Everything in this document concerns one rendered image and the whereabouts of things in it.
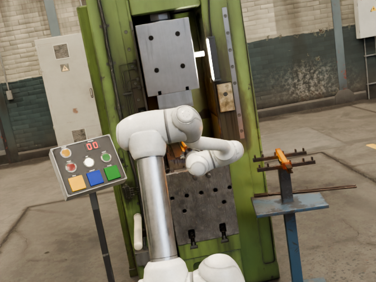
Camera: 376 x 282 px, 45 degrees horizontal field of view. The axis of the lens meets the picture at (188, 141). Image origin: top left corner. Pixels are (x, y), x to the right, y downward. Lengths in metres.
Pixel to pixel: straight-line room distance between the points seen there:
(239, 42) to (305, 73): 6.38
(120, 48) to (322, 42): 6.86
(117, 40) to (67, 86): 5.34
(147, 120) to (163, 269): 0.53
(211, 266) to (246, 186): 1.38
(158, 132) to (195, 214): 1.13
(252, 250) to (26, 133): 6.48
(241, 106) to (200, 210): 0.69
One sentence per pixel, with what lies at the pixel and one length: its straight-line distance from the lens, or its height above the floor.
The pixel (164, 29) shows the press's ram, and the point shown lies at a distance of 2.60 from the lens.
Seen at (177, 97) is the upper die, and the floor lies 1.34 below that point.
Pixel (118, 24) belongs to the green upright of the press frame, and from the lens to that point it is 2.74.
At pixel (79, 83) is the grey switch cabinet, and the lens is 8.00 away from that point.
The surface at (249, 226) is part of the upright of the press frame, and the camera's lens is 3.03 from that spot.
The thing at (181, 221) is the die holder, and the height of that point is 0.61.
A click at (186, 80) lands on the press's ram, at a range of 2.61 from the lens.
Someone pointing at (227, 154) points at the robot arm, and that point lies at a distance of 2.17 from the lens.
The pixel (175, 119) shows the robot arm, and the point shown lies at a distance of 1.65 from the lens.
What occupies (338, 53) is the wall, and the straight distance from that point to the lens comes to 9.37.
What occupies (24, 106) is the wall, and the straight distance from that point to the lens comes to 8.88.
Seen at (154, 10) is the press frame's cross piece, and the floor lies 1.84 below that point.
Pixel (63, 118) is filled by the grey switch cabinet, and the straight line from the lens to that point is 8.11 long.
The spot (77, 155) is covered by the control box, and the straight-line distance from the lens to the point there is 2.52.
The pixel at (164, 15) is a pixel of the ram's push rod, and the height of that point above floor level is 1.81.
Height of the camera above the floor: 1.62
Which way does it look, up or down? 12 degrees down
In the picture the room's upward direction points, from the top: 9 degrees counter-clockwise
